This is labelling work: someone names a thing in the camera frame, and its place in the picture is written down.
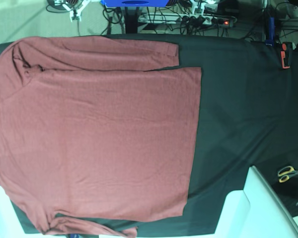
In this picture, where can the red long-sleeve T-shirt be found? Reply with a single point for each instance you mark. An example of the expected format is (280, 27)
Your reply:
(92, 127)

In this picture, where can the white power strip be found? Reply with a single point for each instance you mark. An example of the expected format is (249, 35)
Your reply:
(196, 19)

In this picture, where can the blue plastic box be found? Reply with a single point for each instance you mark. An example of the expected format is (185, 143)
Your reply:
(134, 3)

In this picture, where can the white robot gripper on floor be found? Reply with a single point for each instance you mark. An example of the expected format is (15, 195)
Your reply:
(73, 7)

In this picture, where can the white foam block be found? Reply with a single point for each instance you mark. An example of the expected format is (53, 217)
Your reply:
(255, 212)

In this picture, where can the orange and black clamp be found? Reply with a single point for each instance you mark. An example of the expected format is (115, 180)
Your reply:
(286, 54)

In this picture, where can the black table leg post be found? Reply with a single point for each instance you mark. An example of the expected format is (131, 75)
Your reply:
(131, 15)

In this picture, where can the blue clamp handle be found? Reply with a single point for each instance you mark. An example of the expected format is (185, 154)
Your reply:
(270, 33)

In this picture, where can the yellow-handled scissors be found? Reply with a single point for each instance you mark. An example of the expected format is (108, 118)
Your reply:
(286, 173)

